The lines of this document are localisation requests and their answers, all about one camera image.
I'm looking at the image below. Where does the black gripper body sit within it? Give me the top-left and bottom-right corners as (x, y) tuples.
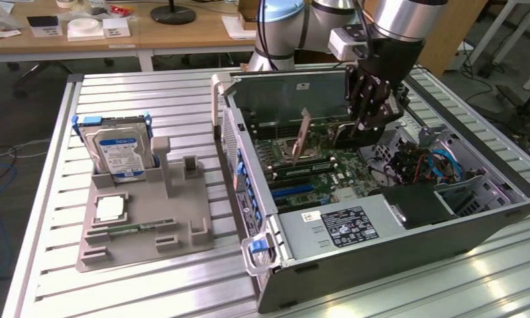
(356, 36), (427, 99)

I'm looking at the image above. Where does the wooden cabinet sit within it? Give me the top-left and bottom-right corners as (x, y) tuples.
(417, 0), (491, 76)

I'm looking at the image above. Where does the green Dell motherboard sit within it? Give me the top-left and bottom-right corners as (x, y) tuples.
(247, 121), (384, 213)

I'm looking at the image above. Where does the metal CPU socket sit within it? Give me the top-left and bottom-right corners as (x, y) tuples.
(275, 138), (337, 166)

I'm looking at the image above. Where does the green RAM stick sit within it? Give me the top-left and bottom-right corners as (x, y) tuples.
(273, 162), (339, 180)
(107, 223), (159, 235)

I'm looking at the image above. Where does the blue expansion slot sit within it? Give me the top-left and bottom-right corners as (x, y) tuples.
(271, 184), (316, 197)

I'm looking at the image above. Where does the white booklet stack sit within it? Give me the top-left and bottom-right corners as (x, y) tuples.
(221, 15), (259, 41)

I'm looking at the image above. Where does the brown cardboard box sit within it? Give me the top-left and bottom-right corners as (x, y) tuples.
(237, 0), (267, 23)

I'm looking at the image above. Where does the grey metal disk bay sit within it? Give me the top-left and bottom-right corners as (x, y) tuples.
(432, 174), (516, 220)

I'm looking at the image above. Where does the black power supply label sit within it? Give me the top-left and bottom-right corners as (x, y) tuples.
(320, 206), (381, 250)

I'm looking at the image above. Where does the grey power supply unit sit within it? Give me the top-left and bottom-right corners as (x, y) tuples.
(276, 193), (408, 263)

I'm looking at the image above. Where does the wooden office desk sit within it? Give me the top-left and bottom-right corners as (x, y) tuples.
(0, 0), (260, 72)

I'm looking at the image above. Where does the grey open PC case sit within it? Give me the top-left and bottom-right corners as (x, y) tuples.
(209, 68), (530, 315)

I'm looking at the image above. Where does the black round lamp base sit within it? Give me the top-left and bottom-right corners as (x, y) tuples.
(148, 0), (197, 25)

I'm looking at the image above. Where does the grey plastic parts rack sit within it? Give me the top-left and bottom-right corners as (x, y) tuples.
(75, 134), (217, 274)

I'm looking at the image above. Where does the plain white box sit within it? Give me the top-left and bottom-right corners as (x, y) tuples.
(101, 17), (131, 38)

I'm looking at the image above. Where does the hard disk in blue carrier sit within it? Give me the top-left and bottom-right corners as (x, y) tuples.
(71, 112), (156, 184)

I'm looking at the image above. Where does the small red item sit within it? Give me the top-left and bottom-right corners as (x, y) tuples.
(109, 3), (133, 18)

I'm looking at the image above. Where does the white round holder on base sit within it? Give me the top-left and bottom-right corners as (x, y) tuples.
(67, 18), (107, 42)

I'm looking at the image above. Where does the silver CPU chip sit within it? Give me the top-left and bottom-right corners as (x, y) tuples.
(95, 197), (127, 222)

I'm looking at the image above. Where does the white box with black label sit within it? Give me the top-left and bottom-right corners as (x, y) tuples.
(27, 15), (64, 38)

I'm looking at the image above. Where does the clear plastic bag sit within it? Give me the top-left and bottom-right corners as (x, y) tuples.
(0, 2), (24, 31)

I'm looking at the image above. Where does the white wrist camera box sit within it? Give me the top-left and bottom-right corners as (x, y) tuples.
(328, 25), (375, 63)

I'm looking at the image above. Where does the black internal cable bundle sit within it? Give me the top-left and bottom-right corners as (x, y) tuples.
(365, 145), (428, 187)

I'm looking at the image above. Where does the thin red wire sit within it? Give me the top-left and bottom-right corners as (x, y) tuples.
(413, 154), (431, 182)

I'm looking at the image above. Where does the blue SATA wire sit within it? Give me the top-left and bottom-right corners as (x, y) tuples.
(425, 149), (464, 182)

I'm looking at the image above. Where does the white metal table frame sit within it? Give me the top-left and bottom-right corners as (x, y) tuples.
(467, 0), (530, 91)

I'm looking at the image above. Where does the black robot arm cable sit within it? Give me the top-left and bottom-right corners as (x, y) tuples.
(255, 0), (280, 72)

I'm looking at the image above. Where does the grey case handle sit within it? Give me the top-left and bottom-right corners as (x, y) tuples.
(240, 231), (281, 277)
(209, 73), (235, 134)

